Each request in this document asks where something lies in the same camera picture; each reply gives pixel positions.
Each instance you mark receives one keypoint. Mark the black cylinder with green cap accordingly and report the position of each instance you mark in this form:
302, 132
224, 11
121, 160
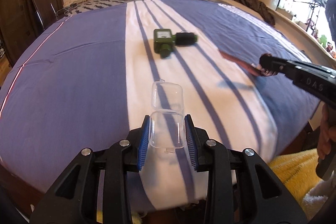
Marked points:
185, 38

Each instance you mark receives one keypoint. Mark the yellow fluffy rug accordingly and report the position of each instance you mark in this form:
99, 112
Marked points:
296, 171

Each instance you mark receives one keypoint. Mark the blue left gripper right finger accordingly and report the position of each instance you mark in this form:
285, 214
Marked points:
191, 138

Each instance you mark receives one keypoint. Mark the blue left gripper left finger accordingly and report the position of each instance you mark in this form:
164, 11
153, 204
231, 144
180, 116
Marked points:
143, 143

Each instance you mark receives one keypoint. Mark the pink striped ribbon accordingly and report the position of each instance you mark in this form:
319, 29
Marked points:
257, 71

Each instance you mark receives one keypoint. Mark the person's right hand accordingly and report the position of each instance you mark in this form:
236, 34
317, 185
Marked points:
327, 135

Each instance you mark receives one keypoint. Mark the purple white striped duvet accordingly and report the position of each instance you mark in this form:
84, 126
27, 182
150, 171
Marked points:
86, 82

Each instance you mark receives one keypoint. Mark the clear plastic hinged box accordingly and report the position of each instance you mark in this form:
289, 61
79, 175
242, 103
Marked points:
167, 125

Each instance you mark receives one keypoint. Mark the green square bottle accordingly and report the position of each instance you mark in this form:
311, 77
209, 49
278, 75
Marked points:
163, 42

